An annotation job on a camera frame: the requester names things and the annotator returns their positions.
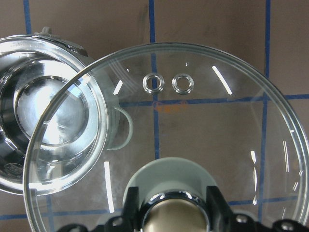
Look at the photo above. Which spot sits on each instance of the white cooking pot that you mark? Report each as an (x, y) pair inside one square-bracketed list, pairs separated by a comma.
[(51, 118)]

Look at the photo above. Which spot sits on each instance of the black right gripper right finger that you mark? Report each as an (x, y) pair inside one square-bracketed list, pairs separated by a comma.
[(223, 219)]

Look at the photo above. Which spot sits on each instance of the brown paper table mat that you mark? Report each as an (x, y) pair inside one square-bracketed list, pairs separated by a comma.
[(193, 48)]

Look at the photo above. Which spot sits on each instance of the glass pot lid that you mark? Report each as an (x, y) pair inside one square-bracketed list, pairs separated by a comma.
[(169, 135)]

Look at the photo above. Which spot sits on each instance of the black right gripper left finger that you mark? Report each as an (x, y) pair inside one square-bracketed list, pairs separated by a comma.
[(129, 220)]

